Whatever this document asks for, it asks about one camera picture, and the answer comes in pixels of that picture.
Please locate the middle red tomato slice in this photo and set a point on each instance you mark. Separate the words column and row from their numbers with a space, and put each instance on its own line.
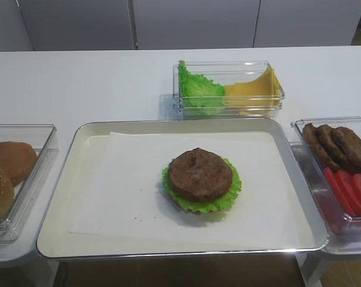
column 345, row 179

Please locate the green lettuce leaf under patty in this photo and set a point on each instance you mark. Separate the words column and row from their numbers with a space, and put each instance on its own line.
column 224, row 202

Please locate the clear box with lettuce cheese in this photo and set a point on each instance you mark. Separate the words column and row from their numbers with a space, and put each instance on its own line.
column 224, row 73

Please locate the clear box with patties tomatoes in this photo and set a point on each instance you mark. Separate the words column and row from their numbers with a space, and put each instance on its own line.
column 336, row 219

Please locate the white parchment paper sheet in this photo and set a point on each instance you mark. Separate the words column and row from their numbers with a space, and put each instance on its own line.
column 125, row 196

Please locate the clear box with buns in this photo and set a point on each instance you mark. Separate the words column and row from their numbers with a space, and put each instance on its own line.
column 42, row 138

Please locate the brown patty in box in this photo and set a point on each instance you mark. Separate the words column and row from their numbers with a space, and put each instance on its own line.
column 350, row 143
column 311, row 139
column 324, row 135

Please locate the green lettuce leaf in box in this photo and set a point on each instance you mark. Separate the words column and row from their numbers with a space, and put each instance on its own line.
column 201, row 95

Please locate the right brown patty in box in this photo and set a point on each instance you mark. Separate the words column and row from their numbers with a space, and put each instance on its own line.
column 350, row 143

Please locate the brown burger patty on lettuce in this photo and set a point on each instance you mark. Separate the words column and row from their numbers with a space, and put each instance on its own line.
column 198, row 175

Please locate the silver metal tray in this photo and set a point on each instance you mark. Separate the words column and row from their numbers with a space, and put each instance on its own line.
column 56, row 240

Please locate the left brown patty in box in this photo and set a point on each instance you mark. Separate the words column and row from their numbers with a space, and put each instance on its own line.
column 311, row 139

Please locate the middle brown patty in box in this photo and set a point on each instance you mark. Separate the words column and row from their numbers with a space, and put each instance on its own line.
column 324, row 135

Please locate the left red tomato slice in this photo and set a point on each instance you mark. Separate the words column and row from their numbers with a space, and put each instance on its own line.
column 339, row 192

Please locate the plain brown bun half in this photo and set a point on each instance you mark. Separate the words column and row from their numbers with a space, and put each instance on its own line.
column 17, row 159

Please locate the yellow cheese slice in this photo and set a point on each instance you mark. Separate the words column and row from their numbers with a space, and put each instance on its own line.
column 258, row 97

